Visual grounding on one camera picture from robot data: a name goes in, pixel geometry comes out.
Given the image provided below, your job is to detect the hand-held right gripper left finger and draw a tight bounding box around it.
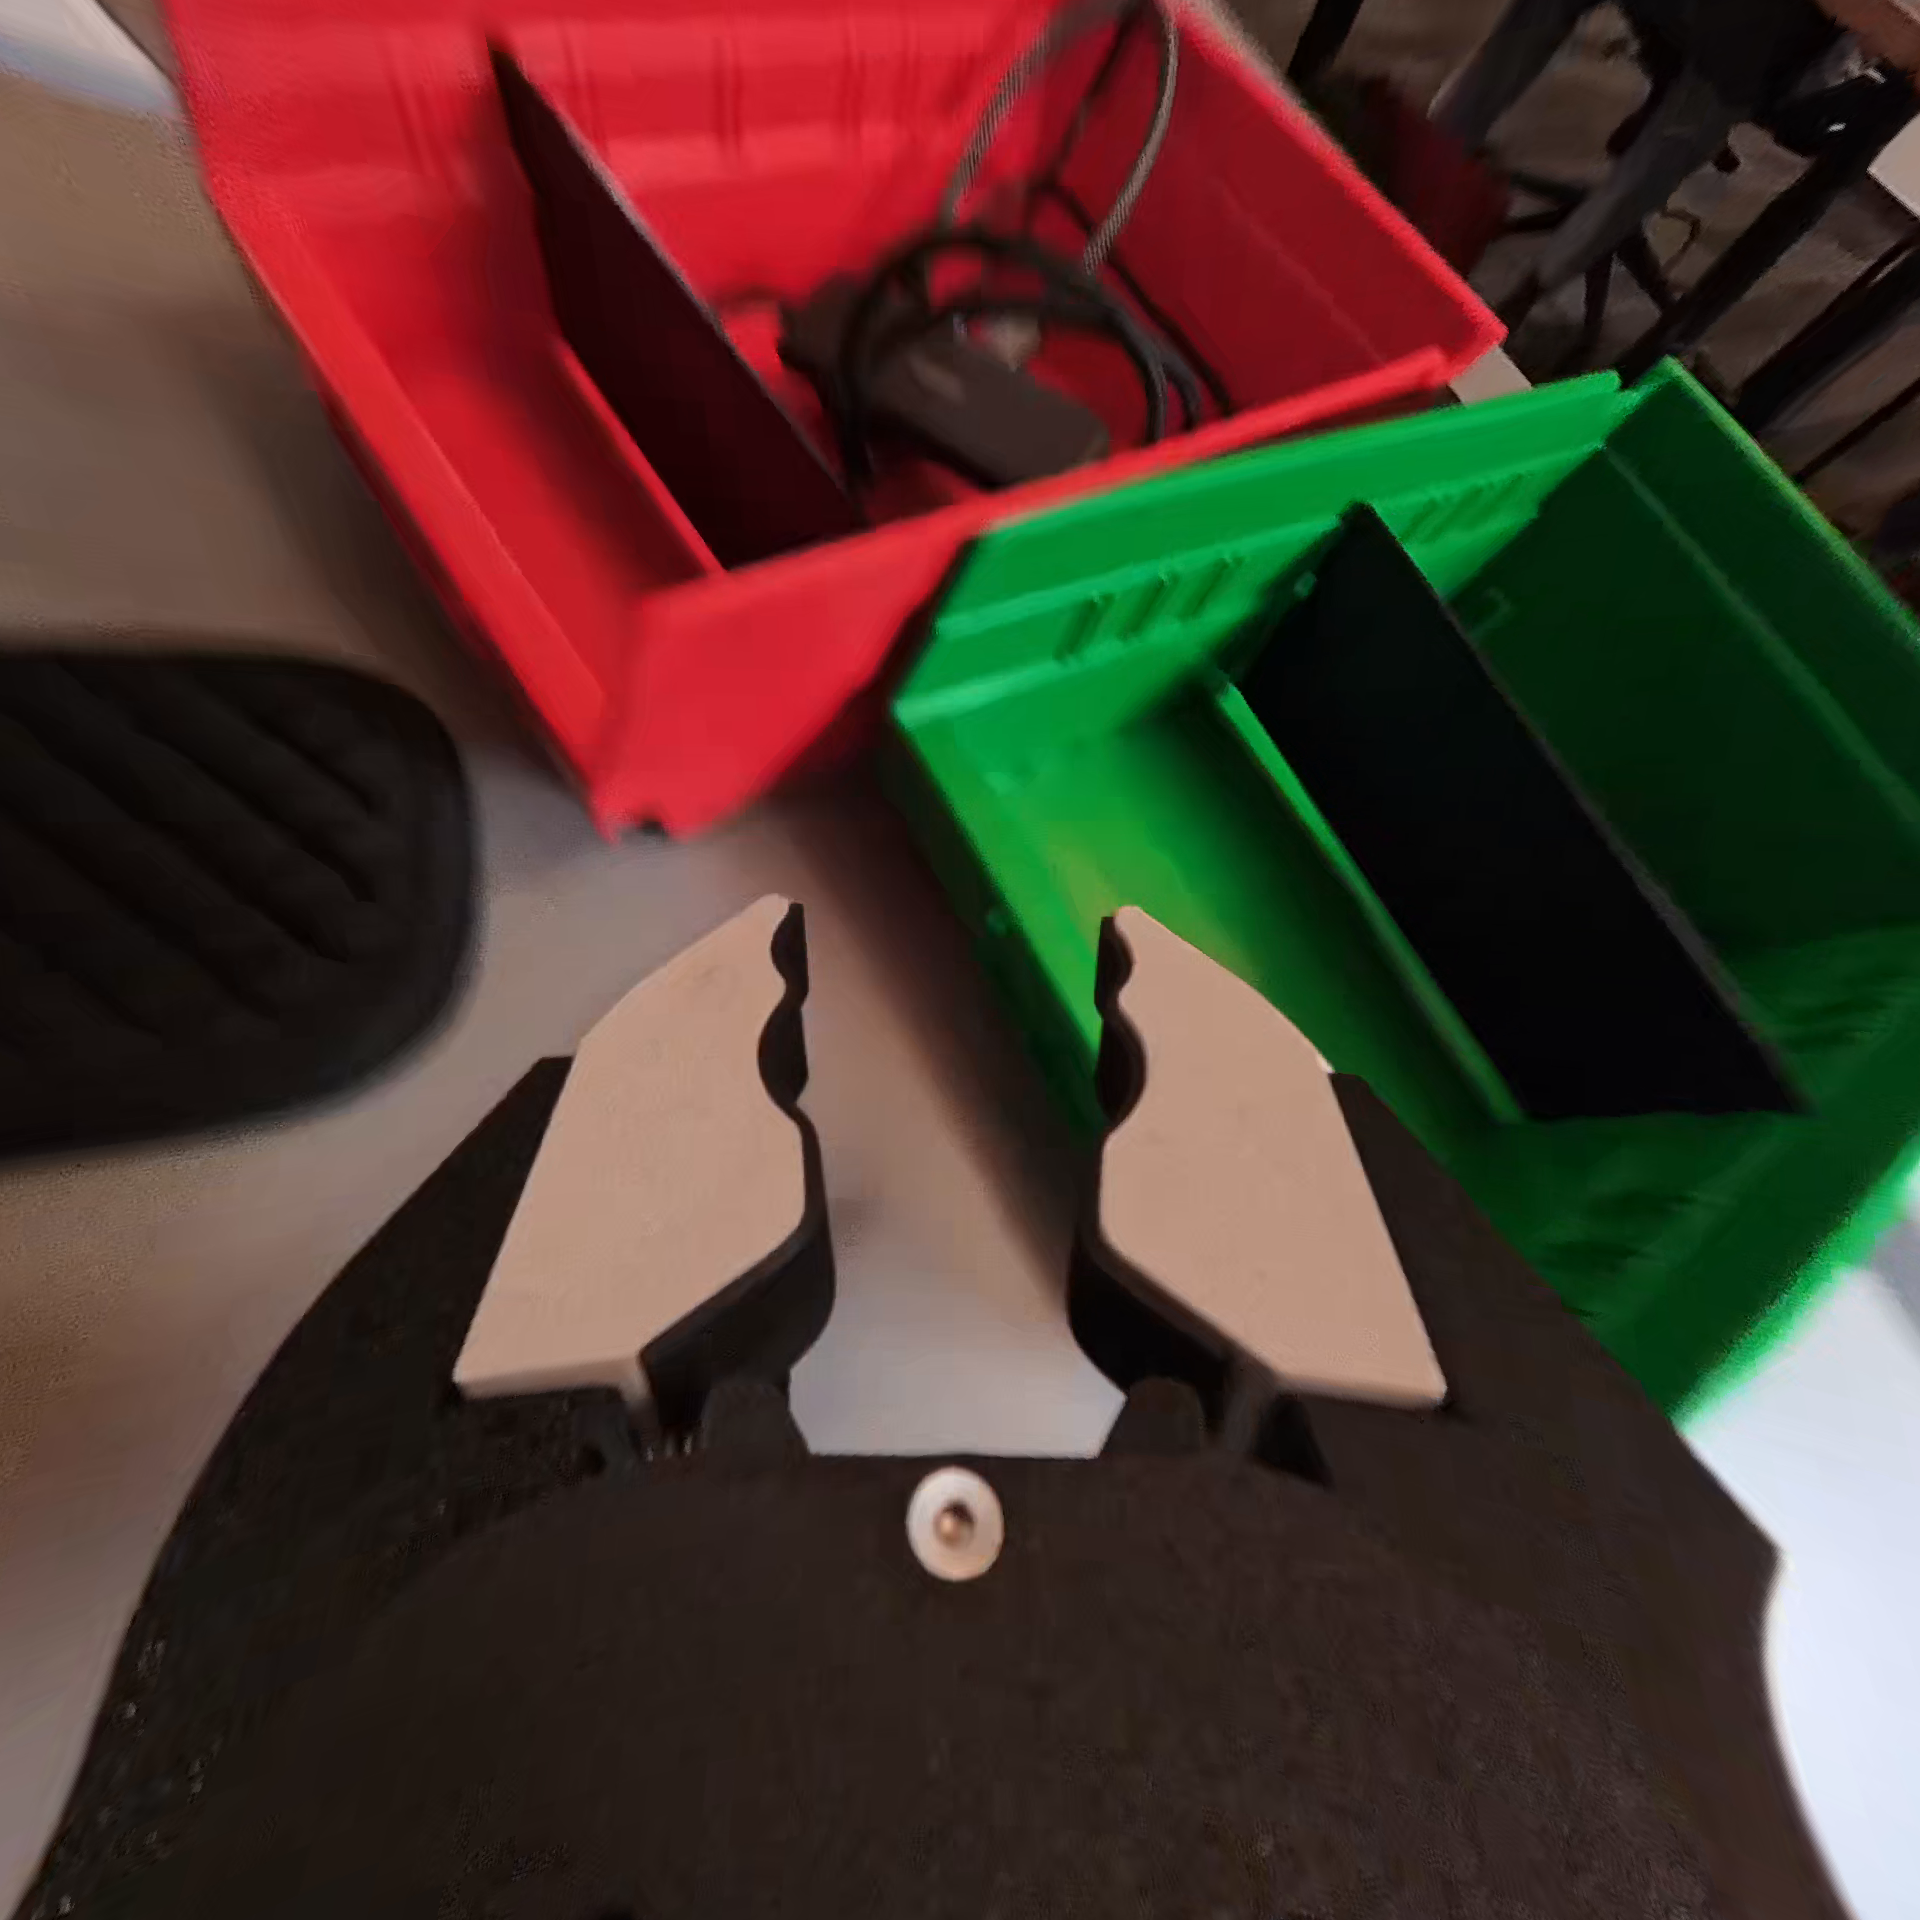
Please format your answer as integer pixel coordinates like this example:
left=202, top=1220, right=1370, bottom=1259
left=455, top=896, right=837, bottom=1439

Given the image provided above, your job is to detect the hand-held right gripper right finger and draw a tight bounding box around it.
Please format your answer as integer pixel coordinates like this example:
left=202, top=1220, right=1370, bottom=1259
left=1068, top=907, right=1451, bottom=1445

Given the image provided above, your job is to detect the red plastic bin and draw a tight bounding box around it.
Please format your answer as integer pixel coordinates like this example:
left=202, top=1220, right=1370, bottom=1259
left=155, top=0, right=1505, bottom=842

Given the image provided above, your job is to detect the green plastic bin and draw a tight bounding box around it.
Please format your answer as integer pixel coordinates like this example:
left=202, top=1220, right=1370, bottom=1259
left=881, top=361, right=1920, bottom=1421

